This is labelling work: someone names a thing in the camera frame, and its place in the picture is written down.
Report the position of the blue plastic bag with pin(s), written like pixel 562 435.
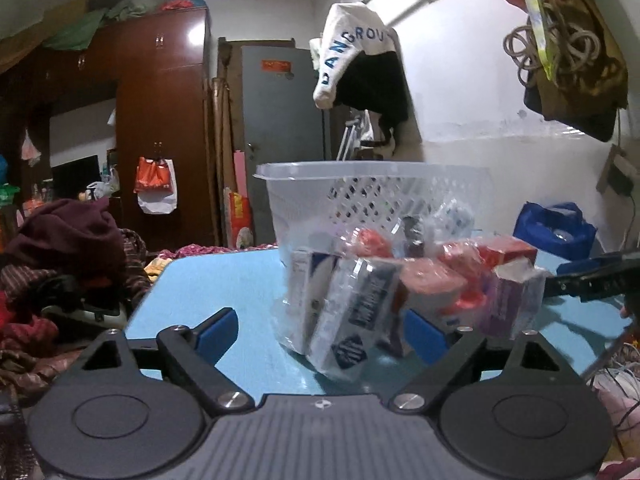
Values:
pixel 540 220

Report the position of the green cloth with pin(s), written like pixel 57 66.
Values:
pixel 75 30

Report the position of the red round jar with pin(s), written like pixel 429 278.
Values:
pixel 371 244

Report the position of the leaning wooden boards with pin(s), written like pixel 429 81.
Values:
pixel 222 160

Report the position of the yellow cloth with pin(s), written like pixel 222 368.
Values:
pixel 157 267

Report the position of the black monitor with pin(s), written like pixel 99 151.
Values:
pixel 75 177

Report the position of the brown hanging bag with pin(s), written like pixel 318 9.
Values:
pixel 595 100

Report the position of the striped clothes pile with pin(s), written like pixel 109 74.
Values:
pixel 30 320

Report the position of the white box with blue print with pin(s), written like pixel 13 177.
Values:
pixel 310 285

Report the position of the floral bedding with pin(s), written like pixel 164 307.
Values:
pixel 210 251

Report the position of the red door label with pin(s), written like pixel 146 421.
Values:
pixel 276 65

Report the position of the pink plastic bag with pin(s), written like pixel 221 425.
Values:
pixel 30 150

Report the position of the brown wooden wardrobe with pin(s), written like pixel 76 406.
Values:
pixel 160 110

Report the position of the white plastic basket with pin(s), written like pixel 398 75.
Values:
pixel 300 200

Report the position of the red printed packet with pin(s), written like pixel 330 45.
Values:
pixel 241 220

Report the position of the red and blue cloth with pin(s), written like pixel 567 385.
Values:
pixel 182 2

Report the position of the red and white plastic bag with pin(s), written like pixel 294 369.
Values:
pixel 155 185

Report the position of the grey door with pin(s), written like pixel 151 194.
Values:
pixel 280 120

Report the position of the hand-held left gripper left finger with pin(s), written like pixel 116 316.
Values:
pixel 217 334

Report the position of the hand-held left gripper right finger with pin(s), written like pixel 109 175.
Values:
pixel 424 339

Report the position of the blue and white box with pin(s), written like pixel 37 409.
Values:
pixel 352 322

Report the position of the white and black hanging bag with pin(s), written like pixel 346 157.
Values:
pixel 380 135

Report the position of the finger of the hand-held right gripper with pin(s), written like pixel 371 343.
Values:
pixel 585 266
pixel 595 286

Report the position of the white patterned packet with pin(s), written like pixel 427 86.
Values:
pixel 455 220

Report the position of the red lidded container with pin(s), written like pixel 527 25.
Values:
pixel 460 260

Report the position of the white hoodie with blue letters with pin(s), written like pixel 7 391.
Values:
pixel 345 25

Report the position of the wall power adapter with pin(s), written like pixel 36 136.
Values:
pixel 620 172

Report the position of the red box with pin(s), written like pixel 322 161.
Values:
pixel 505 250

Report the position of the pink cloth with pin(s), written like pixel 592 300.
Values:
pixel 622 410

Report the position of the black hanging garment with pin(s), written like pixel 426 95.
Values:
pixel 375 85

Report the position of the dark small bottle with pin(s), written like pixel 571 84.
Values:
pixel 413 235

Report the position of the pink board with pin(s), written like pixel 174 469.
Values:
pixel 241 172

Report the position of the clear plastic bag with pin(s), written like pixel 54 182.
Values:
pixel 294 322

